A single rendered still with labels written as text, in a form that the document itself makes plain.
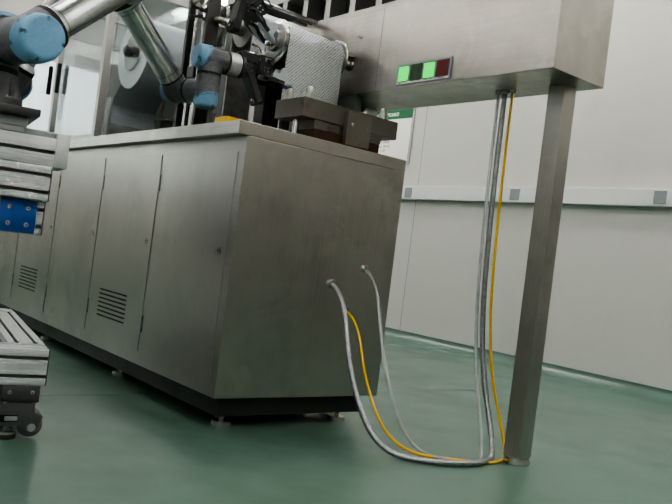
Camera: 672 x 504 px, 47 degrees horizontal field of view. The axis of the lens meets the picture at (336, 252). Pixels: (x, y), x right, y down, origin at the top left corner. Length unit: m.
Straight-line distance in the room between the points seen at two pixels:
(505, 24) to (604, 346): 2.74
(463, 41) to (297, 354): 1.10
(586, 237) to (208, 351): 3.08
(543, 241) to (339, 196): 0.64
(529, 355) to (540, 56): 0.86
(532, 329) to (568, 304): 2.56
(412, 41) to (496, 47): 0.38
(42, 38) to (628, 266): 3.55
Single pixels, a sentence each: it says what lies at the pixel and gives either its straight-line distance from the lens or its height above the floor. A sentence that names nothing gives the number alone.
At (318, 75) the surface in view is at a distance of 2.72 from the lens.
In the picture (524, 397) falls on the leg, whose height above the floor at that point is 0.20.
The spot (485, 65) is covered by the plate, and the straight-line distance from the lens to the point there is 2.42.
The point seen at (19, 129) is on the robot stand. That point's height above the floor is 0.77.
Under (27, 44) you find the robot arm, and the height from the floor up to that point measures 0.95.
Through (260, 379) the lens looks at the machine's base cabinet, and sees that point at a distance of 2.33.
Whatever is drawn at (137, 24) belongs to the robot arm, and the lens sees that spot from 2.45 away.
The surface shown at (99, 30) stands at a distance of 3.61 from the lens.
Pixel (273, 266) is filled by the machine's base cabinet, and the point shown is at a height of 0.49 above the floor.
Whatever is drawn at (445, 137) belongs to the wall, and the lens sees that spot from 5.75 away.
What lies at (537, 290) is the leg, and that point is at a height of 0.52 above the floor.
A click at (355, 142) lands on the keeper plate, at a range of 2.52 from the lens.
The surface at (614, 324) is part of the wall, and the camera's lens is 4.74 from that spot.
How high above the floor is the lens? 0.55
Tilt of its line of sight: level
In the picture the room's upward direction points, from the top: 7 degrees clockwise
